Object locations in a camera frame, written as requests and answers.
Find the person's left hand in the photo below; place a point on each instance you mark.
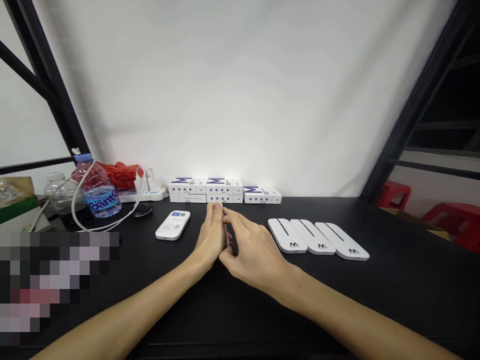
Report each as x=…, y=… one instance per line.
x=206, y=243

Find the person's right hand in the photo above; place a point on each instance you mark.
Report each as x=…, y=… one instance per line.
x=255, y=255

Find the person's left fingers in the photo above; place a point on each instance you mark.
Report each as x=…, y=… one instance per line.
x=214, y=219

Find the thin white plastic cover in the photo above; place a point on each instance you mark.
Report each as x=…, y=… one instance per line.
x=226, y=234

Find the white box with blue print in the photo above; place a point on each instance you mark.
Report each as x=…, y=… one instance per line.
x=224, y=186
x=186, y=186
x=225, y=198
x=262, y=195
x=187, y=198

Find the white pocket router with label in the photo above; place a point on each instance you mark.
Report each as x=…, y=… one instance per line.
x=173, y=225

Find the white power strip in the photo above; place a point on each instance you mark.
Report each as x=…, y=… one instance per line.
x=150, y=194

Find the white charger plug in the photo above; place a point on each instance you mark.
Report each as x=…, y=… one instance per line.
x=154, y=182
x=141, y=184

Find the black round mouse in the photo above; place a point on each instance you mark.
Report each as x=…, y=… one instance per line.
x=143, y=210

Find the white pocket router with slot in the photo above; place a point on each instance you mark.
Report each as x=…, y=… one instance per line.
x=315, y=238
x=287, y=236
x=345, y=242

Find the red plastic bag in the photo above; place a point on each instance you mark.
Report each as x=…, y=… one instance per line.
x=122, y=174

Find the clear water bottle blue label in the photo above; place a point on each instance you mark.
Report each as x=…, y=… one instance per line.
x=98, y=187

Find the clear bottle with dark liquid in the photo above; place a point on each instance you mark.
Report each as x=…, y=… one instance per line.
x=65, y=202

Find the red plastic stool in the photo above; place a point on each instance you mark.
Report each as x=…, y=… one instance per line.
x=455, y=225
x=393, y=195

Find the green and white carton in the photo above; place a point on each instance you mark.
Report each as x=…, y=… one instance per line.
x=22, y=219

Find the clear plastic bag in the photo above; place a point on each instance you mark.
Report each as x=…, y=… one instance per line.
x=13, y=191

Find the black metal frame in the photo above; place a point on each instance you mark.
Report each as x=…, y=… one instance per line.
x=420, y=112
x=52, y=86

